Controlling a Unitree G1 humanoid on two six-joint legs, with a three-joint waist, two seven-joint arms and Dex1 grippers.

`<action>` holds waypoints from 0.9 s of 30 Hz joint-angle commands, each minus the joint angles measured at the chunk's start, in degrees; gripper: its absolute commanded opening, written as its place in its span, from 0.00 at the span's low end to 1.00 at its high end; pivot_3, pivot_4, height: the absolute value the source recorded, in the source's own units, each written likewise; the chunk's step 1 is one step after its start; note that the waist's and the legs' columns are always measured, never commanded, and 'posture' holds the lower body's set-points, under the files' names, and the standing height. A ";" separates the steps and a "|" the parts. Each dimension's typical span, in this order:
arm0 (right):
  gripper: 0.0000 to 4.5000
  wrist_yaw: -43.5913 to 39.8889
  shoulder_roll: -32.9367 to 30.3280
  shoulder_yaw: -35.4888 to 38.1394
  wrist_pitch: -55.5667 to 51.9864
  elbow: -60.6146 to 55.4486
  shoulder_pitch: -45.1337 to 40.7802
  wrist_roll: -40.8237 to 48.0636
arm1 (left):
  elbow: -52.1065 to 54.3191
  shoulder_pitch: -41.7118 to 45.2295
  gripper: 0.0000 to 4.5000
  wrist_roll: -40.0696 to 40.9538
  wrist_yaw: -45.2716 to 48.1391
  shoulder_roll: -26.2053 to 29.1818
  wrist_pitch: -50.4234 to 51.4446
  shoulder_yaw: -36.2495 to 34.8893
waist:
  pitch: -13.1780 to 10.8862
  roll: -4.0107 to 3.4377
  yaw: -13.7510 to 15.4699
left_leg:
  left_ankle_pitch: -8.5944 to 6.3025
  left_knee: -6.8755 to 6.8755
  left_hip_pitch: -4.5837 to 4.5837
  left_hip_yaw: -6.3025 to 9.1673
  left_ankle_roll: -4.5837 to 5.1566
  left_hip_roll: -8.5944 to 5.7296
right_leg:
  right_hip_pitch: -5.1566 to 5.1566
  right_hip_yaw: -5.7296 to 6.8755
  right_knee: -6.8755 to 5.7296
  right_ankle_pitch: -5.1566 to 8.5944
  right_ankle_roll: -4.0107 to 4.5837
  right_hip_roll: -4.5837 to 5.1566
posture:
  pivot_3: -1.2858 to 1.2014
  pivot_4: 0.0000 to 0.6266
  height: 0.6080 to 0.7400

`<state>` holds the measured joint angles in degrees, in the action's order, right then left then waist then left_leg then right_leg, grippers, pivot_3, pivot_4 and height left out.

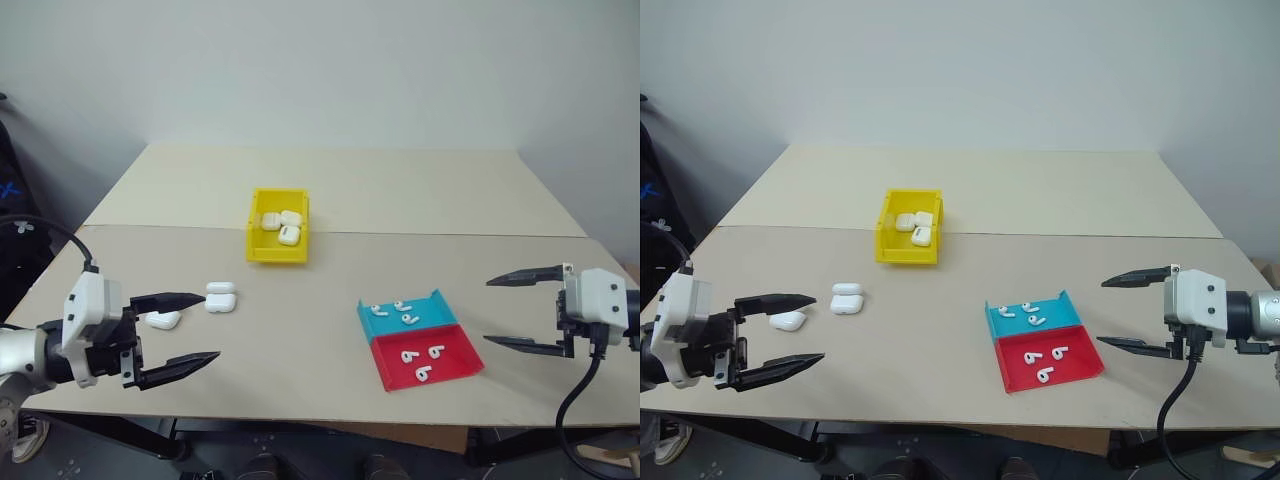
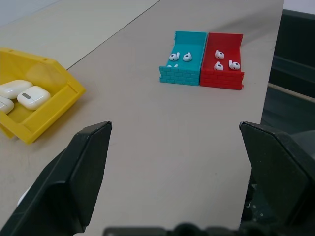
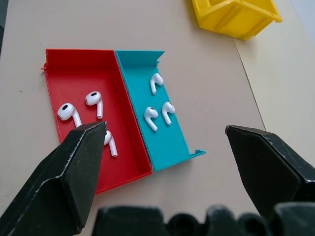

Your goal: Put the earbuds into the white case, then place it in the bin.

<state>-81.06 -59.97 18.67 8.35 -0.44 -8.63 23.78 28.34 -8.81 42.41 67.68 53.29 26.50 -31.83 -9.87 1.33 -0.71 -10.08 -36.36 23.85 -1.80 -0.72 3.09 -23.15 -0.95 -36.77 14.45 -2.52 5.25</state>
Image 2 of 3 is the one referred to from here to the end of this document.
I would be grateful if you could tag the red brick-pattern tray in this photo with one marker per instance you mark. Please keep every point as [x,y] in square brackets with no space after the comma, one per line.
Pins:
[222,68]

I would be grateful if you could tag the white earbud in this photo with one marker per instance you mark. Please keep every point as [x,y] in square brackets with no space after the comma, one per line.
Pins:
[218,66]
[219,54]
[172,66]
[187,57]
[234,65]
[174,57]

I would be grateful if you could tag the teal brick-pattern tray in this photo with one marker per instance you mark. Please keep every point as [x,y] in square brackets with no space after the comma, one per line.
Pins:
[183,66]

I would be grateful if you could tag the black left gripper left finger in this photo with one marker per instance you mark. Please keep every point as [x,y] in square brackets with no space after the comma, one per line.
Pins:
[73,177]

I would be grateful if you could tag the yellow plastic bin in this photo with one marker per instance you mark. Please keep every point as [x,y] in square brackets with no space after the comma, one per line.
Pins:
[46,98]

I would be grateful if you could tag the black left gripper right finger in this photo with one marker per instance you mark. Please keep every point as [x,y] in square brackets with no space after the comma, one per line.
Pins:
[278,172]

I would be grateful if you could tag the white earbud charging case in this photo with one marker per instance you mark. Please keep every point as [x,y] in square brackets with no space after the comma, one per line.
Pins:
[34,97]
[5,105]
[13,88]

